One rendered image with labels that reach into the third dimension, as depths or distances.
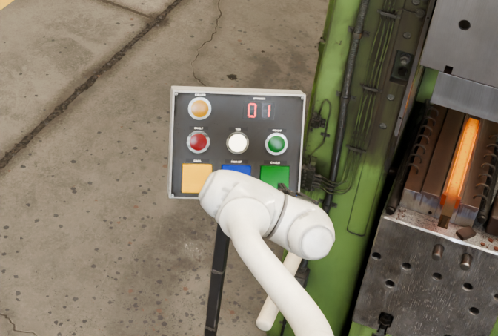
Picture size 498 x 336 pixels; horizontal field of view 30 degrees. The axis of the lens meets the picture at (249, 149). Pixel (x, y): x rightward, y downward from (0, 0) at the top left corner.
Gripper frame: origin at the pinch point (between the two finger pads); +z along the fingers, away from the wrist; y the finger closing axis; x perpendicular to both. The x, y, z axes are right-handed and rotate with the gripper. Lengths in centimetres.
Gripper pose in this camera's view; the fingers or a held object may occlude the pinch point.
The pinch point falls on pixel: (282, 192)
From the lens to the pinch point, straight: 226.9
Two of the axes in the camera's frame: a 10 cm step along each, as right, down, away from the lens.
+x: 0.5, -9.8, -1.9
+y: 9.9, 0.2, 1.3
